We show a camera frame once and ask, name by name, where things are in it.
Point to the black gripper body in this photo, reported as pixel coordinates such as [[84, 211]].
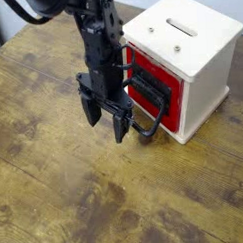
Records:
[[104, 79]]

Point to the red drawer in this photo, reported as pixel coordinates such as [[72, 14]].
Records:
[[163, 81]]

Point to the white wooden cabinet box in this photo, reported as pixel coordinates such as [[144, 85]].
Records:
[[189, 47]]

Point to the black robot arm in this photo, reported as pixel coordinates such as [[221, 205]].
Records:
[[87, 13]]

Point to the black drawer handle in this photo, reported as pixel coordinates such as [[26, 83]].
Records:
[[147, 90]]

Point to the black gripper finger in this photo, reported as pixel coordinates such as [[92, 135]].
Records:
[[121, 127], [91, 108]]

